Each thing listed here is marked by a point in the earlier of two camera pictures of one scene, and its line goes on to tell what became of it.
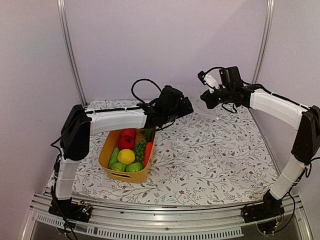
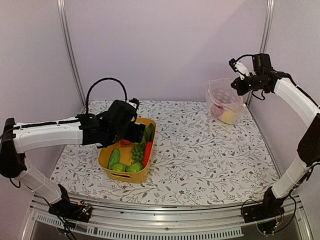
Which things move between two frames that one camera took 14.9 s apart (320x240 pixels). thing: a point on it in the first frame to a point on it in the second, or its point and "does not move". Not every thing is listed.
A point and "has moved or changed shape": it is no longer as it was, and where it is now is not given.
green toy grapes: [139, 150] does not move
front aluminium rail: [206, 221] does not move
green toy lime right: [134, 167] does not move
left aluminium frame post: [69, 51] does not move
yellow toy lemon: [126, 156] to [228, 117]
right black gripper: [206, 97] to [241, 90]
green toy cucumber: [114, 158] does not move
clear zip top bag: [198, 105] has moved or changed shape
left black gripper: [183, 110] to [137, 136]
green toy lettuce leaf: [148, 134] does not move
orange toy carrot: [147, 153] does not move
